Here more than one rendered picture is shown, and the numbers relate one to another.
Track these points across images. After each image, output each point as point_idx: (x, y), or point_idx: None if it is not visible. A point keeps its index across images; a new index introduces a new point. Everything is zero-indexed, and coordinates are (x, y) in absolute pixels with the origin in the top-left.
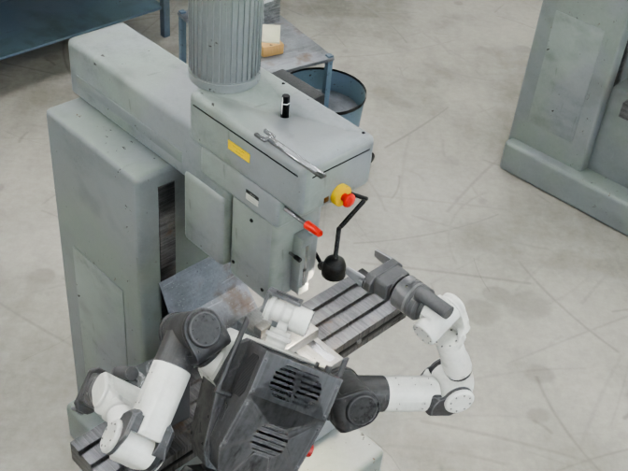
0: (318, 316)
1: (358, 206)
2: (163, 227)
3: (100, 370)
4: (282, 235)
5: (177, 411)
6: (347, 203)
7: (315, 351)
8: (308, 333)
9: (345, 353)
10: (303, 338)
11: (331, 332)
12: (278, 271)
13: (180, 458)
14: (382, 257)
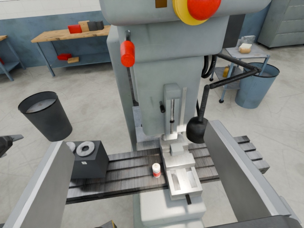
0: (206, 152)
1: (244, 73)
2: (130, 77)
3: (2, 138)
4: (148, 81)
5: (93, 173)
6: (194, 0)
7: (187, 175)
8: (187, 162)
9: (213, 180)
10: (182, 164)
11: (208, 164)
12: (149, 115)
13: (87, 198)
14: (224, 159)
